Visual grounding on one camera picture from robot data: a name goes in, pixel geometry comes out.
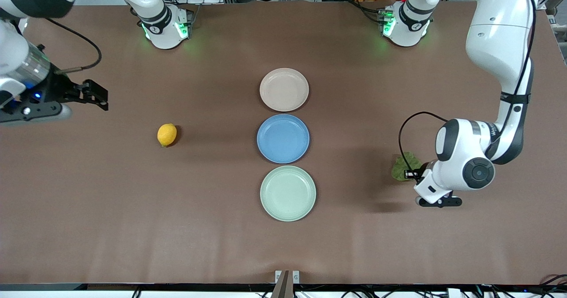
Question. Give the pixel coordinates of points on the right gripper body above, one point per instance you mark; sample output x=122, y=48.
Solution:
x=56, y=89

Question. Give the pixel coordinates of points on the green lettuce leaf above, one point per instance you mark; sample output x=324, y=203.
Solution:
x=402, y=165

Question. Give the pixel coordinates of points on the yellow lemon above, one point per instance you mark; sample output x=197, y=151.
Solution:
x=167, y=135

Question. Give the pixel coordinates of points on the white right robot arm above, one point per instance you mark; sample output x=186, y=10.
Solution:
x=159, y=23

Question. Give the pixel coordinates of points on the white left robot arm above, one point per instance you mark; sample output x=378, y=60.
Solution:
x=496, y=36

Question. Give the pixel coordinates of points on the pale green round plate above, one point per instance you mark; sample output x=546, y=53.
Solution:
x=288, y=194

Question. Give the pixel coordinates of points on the blue round plate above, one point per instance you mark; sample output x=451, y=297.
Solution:
x=283, y=138

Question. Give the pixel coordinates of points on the beige round plate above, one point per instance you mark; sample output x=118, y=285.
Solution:
x=284, y=90

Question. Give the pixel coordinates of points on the small metal table bracket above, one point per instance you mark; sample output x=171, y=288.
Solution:
x=287, y=282

